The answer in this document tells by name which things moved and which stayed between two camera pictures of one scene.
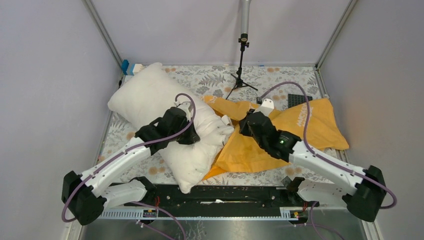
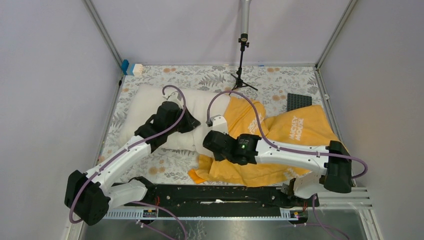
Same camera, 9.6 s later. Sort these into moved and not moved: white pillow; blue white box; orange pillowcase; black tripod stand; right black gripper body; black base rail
Moved: orange pillowcase; white pillow; right black gripper body
Not moved: black tripod stand; blue white box; black base rail
